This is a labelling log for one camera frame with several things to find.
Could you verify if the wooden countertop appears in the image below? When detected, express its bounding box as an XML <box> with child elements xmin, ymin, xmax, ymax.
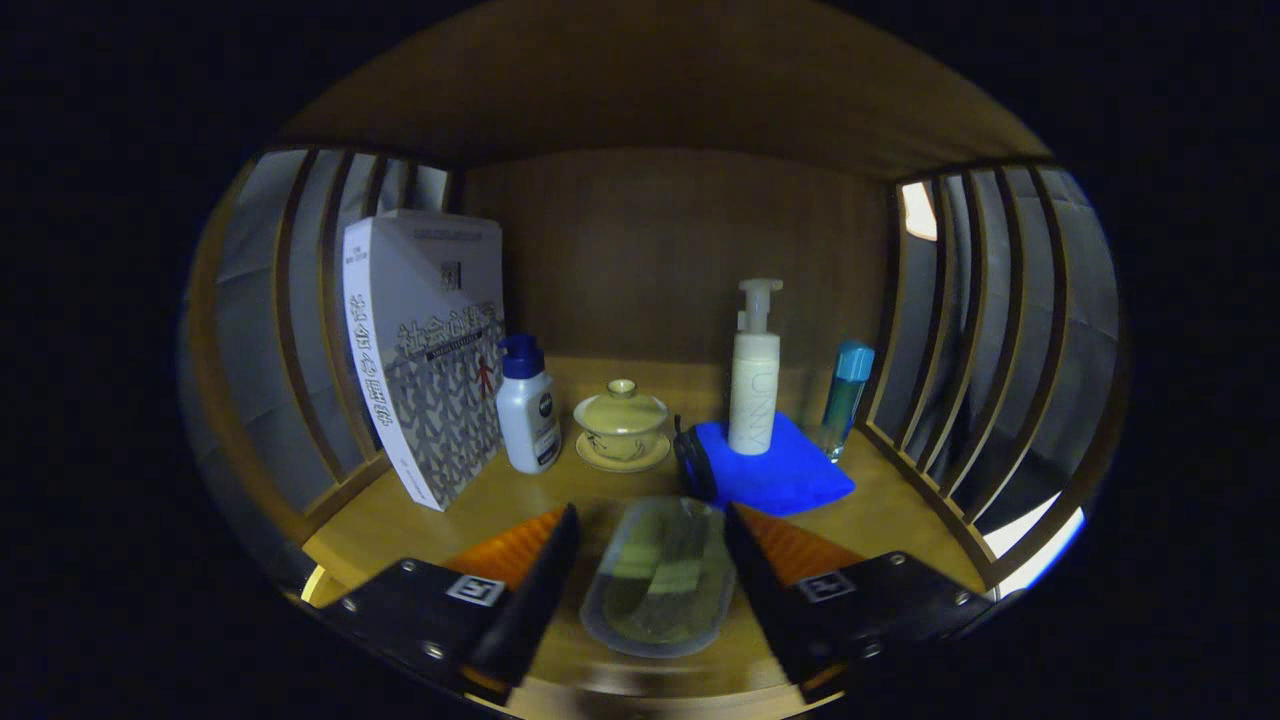
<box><xmin>300</xmin><ymin>355</ymin><xmax>986</xmax><ymax>716</ymax></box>

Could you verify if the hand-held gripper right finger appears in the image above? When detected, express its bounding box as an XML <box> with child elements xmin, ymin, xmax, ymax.
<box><xmin>724</xmin><ymin>502</ymin><xmax>997</xmax><ymax>703</ymax></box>

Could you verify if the yellow lidded teacup with saucer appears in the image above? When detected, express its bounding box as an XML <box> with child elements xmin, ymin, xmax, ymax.
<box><xmin>573</xmin><ymin>378</ymin><xmax>672</xmax><ymax>474</ymax></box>

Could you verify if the white pump bottle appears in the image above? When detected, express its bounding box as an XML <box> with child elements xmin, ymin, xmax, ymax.
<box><xmin>727</xmin><ymin>278</ymin><xmax>785</xmax><ymax>456</ymax></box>

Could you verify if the white lotion bottle blue cap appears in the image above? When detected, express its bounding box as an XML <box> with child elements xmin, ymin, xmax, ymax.
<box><xmin>496</xmin><ymin>333</ymin><xmax>563</xmax><ymax>475</ymax></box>

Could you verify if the clear packet with green item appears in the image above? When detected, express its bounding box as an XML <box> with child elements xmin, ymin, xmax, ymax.
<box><xmin>580</xmin><ymin>497</ymin><xmax>738</xmax><ymax>659</ymax></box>

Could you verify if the clear blue bottle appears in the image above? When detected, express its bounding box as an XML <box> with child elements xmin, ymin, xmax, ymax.
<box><xmin>820</xmin><ymin>341</ymin><xmax>877</xmax><ymax>463</ymax></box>

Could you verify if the brown wooden cabinet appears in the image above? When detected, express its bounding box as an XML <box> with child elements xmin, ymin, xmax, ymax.
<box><xmin>180</xmin><ymin>0</ymin><xmax>1131</xmax><ymax>720</ymax></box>

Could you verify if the thick white patterned book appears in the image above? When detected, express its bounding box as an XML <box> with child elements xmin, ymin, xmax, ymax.
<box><xmin>342</xmin><ymin>210</ymin><xmax>508</xmax><ymax>512</ymax></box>

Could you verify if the folded blue cloth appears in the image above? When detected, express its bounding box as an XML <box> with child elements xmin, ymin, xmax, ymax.
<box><xmin>690</xmin><ymin>412</ymin><xmax>857</xmax><ymax>517</ymax></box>

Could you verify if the small black strap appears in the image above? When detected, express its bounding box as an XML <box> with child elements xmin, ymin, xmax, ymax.
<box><xmin>672</xmin><ymin>415</ymin><xmax>719</xmax><ymax>504</ymax></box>

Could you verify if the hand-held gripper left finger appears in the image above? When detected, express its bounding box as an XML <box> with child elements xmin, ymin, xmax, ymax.
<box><xmin>318</xmin><ymin>504</ymin><xmax>582</xmax><ymax>703</ymax></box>

